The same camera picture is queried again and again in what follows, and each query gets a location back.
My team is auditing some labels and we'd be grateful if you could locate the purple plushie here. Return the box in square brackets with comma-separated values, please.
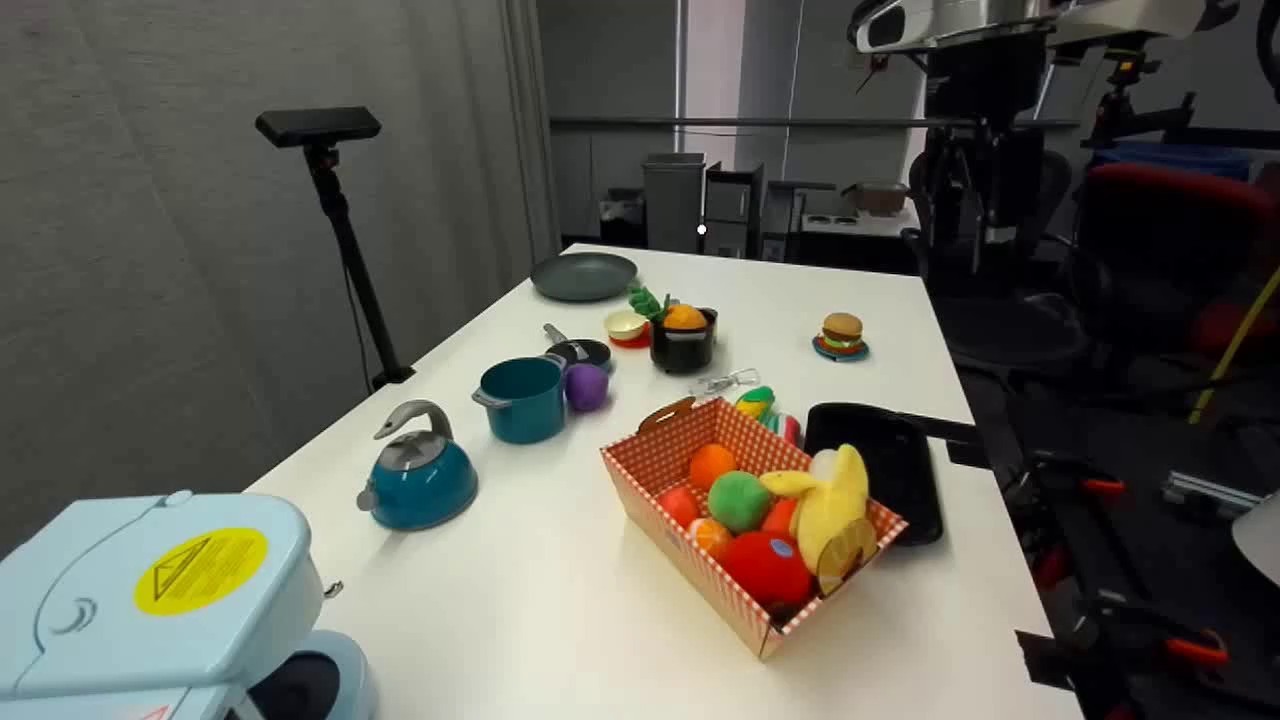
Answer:
[561, 359, 616, 416]

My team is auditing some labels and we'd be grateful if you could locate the red office chair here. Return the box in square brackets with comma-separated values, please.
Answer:
[1073, 156, 1280, 363]

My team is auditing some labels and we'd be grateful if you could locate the blue toy pot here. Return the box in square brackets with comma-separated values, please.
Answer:
[467, 353, 577, 446]

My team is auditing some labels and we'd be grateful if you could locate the red and cream apple half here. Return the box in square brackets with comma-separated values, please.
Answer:
[602, 308, 658, 353]

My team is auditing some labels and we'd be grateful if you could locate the toy burger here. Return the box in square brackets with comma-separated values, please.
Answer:
[822, 308, 869, 354]

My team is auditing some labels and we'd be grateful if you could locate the black toy pot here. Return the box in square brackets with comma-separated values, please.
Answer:
[649, 304, 719, 378]

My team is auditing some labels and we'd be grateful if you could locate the green plush ball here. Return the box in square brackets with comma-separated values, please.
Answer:
[704, 467, 775, 536]

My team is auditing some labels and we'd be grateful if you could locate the orange plush ball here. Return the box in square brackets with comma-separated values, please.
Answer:
[685, 438, 740, 490]

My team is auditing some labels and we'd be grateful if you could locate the black tray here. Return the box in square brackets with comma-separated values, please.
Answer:
[801, 399, 993, 549]

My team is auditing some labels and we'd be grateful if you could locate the small pan with dark lid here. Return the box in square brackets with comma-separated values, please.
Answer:
[537, 319, 621, 378]

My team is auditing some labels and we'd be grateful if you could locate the black camera tripod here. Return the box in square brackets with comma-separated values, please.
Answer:
[1081, 36, 1199, 153]

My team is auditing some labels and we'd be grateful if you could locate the grey plate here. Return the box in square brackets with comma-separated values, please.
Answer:
[530, 247, 646, 308]

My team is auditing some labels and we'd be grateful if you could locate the light blue toy mixer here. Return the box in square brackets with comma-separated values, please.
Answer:
[0, 487, 381, 720]

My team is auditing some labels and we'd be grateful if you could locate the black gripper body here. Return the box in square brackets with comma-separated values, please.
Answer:
[928, 36, 1060, 145]

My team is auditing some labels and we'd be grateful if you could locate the multicoloured toy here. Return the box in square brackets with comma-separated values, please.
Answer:
[733, 378, 785, 431]

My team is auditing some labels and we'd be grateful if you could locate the red checkered cardboard basket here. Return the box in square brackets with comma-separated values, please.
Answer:
[598, 392, 911, 665]

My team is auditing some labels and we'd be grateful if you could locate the yellow stick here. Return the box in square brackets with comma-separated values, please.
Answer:
[1186, 262, 1280, 431]

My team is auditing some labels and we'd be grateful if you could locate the blue toy kettle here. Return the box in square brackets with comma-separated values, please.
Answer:
[354, 395, 486, 536]

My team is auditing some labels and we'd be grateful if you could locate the red plush ball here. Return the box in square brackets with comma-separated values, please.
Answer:
[719, 526, 822, 615]

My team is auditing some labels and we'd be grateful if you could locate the black camera on stand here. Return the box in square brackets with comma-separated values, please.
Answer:
[252, 104, 415, 392]

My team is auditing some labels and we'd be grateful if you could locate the teal coaster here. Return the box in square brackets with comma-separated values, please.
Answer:
[811, 330, 872, 363]

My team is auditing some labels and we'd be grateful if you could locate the yellow banana plushie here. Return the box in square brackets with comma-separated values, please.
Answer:
[791, 438, 879, 599]

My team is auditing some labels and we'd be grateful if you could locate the black mesh office chair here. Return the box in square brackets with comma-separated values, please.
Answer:
[908, 137, 1091, 385]

